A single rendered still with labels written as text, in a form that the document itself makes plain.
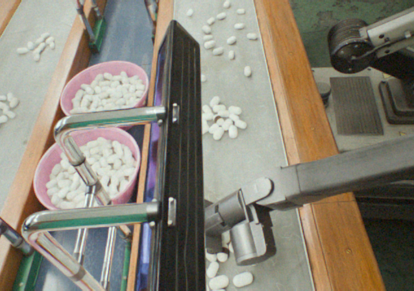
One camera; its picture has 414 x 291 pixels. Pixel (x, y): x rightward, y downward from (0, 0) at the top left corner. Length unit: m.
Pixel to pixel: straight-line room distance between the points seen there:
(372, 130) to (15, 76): 1.22
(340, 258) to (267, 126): 0.38
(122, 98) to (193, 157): 0.65
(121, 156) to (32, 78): 0.51
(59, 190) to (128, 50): 0.65
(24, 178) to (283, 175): 0.66
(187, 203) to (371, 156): 0.27
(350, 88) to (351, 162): 0.93
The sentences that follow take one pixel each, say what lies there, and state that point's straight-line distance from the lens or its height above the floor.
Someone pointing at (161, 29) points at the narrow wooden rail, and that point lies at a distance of 1.32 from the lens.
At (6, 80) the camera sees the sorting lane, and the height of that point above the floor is 0.74.
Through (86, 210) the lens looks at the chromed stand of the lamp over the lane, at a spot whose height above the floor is 1.12.
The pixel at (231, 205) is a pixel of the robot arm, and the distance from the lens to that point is 0.64.
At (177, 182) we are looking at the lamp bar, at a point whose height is 1.10.
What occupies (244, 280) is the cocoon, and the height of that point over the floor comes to 0.76.
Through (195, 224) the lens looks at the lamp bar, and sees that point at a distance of 0.43.
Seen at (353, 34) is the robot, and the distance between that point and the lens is 1.19.
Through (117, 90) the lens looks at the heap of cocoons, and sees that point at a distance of 1.15.
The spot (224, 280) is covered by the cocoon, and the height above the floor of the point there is 0.76.
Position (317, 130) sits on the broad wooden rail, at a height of 0.76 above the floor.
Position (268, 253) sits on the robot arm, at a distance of 0.62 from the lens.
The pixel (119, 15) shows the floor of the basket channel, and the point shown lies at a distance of 1.65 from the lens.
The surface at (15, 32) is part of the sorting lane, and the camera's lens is 1.64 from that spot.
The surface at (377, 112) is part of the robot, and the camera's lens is 1.42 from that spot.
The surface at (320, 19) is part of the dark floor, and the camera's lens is 2.74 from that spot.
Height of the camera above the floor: 1.45
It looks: 50 degrees down
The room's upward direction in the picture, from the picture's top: 11 degrees counter-clockwise
